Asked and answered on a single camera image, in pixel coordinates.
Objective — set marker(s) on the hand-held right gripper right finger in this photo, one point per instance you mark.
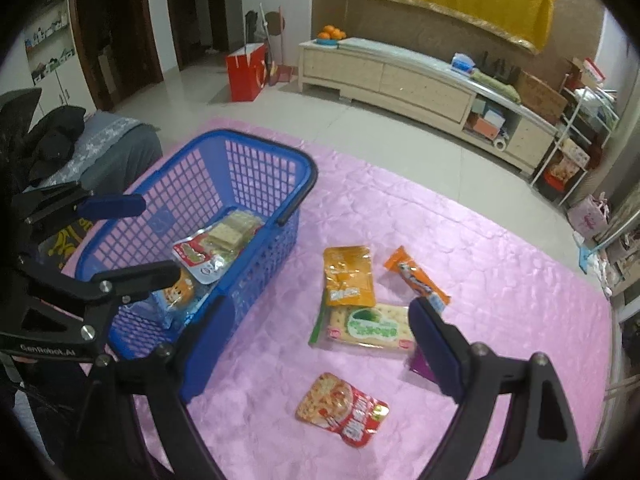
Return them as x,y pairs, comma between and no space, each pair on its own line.
435,352

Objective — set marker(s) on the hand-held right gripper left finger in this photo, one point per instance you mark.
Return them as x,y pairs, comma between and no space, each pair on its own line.
205,347

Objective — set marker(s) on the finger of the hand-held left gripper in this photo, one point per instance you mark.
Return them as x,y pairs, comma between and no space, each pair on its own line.
142,277
115,205

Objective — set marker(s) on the blue cake packet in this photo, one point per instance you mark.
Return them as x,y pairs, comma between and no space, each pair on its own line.
175,295

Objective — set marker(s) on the red orange snack packet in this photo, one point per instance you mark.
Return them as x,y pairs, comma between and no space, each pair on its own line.
192,252

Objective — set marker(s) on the small blue white packet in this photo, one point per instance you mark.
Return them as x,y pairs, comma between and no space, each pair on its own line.
210,270

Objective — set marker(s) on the green cracker packet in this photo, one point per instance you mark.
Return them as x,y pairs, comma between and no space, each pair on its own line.
370,330

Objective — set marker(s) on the orange snack bar packet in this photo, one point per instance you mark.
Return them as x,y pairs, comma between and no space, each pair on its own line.
415,277

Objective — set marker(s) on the clear yellow cracker packet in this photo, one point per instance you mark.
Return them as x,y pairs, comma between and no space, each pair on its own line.
232,230

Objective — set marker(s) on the red noodle snack packet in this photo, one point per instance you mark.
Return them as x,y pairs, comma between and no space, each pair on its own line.
345,410

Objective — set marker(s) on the orange yellow snack packet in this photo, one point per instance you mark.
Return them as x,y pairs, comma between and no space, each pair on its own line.
350,272

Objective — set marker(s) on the blue plastic basket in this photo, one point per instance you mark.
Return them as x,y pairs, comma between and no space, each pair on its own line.
250,141

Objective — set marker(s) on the grey armchair with lace cover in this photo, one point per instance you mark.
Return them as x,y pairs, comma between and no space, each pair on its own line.
120,150

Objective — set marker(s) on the black jacket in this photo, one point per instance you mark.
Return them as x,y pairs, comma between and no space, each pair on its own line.
55,145

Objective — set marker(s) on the pink quilted table cover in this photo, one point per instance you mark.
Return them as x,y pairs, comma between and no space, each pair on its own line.
500,285

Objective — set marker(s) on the white cupboard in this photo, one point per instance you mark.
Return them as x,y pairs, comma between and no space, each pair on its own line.
70,85

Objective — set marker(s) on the blue mop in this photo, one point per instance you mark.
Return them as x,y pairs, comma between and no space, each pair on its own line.
585,255

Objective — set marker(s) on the red paper bag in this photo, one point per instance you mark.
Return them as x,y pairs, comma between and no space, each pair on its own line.
245,77

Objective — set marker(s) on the pink gift bag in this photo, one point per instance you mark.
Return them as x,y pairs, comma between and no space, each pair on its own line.
590,220

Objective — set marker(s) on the white paper roll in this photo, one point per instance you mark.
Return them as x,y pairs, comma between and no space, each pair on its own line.
499,144

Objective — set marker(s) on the green cushion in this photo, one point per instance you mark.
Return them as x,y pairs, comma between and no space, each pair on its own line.
495,85

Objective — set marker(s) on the beige TV cabinet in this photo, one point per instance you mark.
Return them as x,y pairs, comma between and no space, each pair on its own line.
400,80

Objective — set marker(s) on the plate of oranges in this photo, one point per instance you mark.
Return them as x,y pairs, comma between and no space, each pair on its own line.
331,34

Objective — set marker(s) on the brown cardboard box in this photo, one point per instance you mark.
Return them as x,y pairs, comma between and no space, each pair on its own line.
540,95

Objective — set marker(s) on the white metal shelf rack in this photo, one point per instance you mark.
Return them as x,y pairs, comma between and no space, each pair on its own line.
575,110

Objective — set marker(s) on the blue tissue box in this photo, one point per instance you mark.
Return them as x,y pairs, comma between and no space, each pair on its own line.
462,64

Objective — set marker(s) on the black router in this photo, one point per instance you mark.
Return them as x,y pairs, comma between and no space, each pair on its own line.
500,67

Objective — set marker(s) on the red white carton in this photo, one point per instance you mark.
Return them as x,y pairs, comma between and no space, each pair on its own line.
587,72

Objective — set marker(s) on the dark wooden door frame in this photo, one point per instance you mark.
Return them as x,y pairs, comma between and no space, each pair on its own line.
220,10
140,35

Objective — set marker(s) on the wall shelves with ornaments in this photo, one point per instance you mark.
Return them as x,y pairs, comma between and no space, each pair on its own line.
47,45

